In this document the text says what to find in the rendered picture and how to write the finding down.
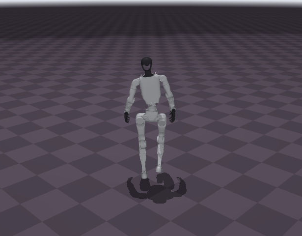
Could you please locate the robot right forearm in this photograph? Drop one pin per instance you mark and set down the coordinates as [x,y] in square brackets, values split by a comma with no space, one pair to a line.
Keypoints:
[171,103]

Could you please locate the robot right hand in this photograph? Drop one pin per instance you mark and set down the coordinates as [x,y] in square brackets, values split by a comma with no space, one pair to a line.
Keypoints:
[172,116]

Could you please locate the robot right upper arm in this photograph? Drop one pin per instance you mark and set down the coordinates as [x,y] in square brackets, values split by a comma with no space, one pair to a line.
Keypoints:
[166,86]

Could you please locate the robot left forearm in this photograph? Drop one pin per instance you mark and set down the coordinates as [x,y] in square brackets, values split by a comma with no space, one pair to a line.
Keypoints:
[128,106]

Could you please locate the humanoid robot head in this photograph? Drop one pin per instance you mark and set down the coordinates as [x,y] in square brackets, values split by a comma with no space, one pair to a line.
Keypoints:
[147,61]

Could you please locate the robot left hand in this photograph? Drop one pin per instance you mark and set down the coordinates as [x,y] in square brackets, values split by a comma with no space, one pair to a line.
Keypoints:
[126,116]

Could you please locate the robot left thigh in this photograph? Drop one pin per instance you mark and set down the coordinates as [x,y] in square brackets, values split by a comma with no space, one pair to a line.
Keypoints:
[140,122]

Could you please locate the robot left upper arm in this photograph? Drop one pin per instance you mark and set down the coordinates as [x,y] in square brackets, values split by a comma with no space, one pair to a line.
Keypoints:
[133,89]

